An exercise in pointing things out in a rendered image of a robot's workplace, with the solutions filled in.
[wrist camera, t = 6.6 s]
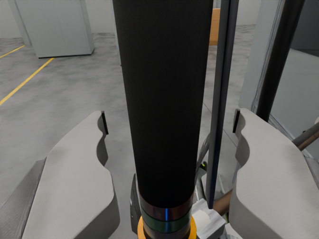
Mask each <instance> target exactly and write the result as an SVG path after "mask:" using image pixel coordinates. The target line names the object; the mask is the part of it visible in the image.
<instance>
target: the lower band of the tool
mask: <svg viewBox="0 0 319 239"><path fill-rule="evenodd" d="M190 225H191V231H190V236H189V238H188V239H196V233H197V229H196V224H195V221H194V218H193V216H191V224H190ZM138 238H139V239H146V238H145V236H144V232H143V221H142V216H141V218H140V220H139V223H138Z"/></svg>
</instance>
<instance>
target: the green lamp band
mask: <svg viewBox="0 0 319 239"><path fill-rule="evenodd" d="M140 205H141V203H140ZM192 206H193V204H192V205H191V208H190V209H189V211H188V212H187V213H186V214H185V215H184V216H183V217H181V218H179V219H177V220H174V221H159V220H156V219H154V218H152V217H151V216H149V215H148V214H147V213H146V212H145V211H144V209H143V208H142V206H141V213H142V216H143V219H144V220H145V222H146V223H147V224H148V225H149V226H150V227H151V228H153V229H154V230H157V231H160V232H174V231H177V230H179V229H181V228H183V227H184V226H185V225H186V224H187V223H188V221H189V219H190V217H191V214H192Z"/></svg>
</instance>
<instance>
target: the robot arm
mask: <svg viewBox="0 0 319 239"><path fill-rule="evenodd" d="M233 133H235V135H236V136H237V138H238V140H239V142H238V146H237V150H236V154H235V158H236V159H237V161H238V162H239V164H240V166H241V168H240V169H239V170H238V172H237V175H236V179H235V183H234V187H233V190H232V194H231V197H230V206H229V223H230V225H231V227H232V228H233V229H234V230H235V231H236V232H237V233H238V234H239V235H240V236H241V237H242V238H243V239H319V162H318V161H317V160H316V159H315V158H310V157H305V156H304V154H303V153H302V152H301V151H300V150H299V149H298V148H297V147H296V146H295V145H294V144H293V143H292V142H291V141H290V140H289V139H288V138H287V137H286V136H285V135H283V134H282V133H281V132H279V131H278V130H277V129H276V128H274V127H273V126H271V125H270V124H269V123H267V122H266V121H264V120H263V119H261V118H260V117H258V116H257V115H255V114H254V113H253V112H251V111H250V110H248V109H246V108H241V109H235V114H234V124H233ZM108 134H109V133H108V128H107V123H106V118H105V113H104V111H99V110H97V111H94V112H93V113H92V114H90V115H89V116H88V117H87V118H86V119H84V120H83V121H82V122H80V123H79V124H78V125H77V126H76V127H74V128H73V129H72V130H71V131H69V132H68V133H67V134H66V135H65V136H64V137H63V138H62V139H61V140H60V141H59V142H58V143H57V144H56V145H55V146H54V147H53V148H52V150H51V151H50V152H49V153H48V155H47V156H46V158H45V159H44V160H38V161H36V162H35V163H34V165H33V166H32V167H31V168H30V169H29V171H28V172H27V173H26V174H25V176H24V177H23V178H22V179H21V181H20V182H19V183H18V185H17V186H16V187H15V188H14V190H13V191H12V192H11V193H10V195H9V196H8V197H7V198H6V200H5V201H4V202H3V204H2V205H1V206H0V239H108V238H109V237H110V236H111V235H112V234H113V233H114V232H115V230H116V229H117V228H118V226H119V224H120V213H119V207H118V202H117V197H116V193H115V189H114V185H113V180H112V176H111V173H110V171H109V170H108V169H106V168H105V167H104V166H105V164H106V162H107V160H108V154H107V150H106V146H105V141H104V139H105V137H106V135H108Z"/></svg>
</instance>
